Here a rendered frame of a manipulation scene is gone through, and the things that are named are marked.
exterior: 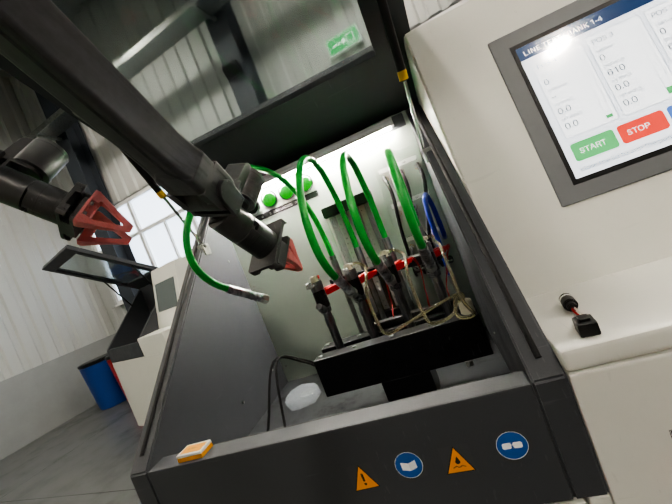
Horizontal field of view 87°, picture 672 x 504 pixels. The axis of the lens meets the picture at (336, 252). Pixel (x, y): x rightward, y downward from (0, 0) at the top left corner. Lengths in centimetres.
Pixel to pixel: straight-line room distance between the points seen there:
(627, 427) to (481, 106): 56
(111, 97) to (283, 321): 83
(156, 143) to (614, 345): 58
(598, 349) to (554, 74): 50
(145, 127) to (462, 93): 58
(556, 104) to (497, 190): 18
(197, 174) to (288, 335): 73
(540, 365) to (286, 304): 76
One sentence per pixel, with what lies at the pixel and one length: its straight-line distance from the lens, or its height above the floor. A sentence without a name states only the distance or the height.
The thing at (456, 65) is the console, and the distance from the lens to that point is 83.
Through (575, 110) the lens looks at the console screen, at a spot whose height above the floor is 126.
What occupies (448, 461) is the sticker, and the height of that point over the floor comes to 87.
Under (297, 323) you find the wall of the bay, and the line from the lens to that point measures 111.
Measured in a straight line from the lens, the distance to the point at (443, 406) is 52.
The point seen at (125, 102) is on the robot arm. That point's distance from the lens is 46.
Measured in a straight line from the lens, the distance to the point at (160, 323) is 394.
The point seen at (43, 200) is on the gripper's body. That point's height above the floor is 143.
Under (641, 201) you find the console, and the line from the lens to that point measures 78.
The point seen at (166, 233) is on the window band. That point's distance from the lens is 662.
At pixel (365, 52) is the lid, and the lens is 93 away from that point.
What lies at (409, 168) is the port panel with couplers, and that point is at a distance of 99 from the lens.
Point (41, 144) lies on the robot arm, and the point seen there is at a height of 153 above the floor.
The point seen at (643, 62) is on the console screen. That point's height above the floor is 129.
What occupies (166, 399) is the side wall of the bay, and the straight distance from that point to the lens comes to 81.
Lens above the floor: 121
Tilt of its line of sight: 2 degrees down
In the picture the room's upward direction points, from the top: 21 degrees counter-clockwise
